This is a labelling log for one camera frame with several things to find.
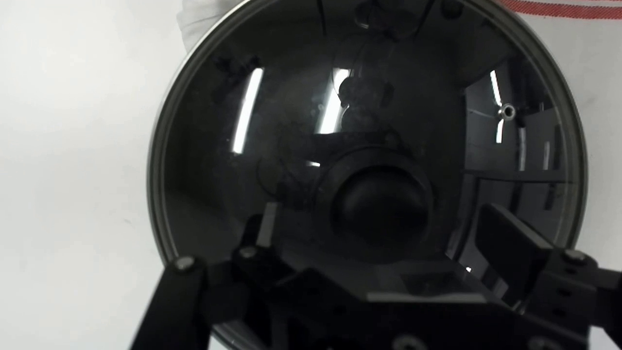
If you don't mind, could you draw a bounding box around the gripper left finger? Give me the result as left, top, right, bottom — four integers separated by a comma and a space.
130, 202, 303, 350

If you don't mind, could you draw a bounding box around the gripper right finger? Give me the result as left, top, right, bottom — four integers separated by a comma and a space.
475, 203, 622, 350

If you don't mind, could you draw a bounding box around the glass lid with black knob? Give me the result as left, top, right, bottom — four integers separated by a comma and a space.
147, 0, 588, 350

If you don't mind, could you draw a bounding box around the black pot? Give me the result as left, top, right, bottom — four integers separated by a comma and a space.
163, 0, 574, 273

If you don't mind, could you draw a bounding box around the white cloth with red stripes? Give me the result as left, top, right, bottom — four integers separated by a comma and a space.
177, 0, 622, 253

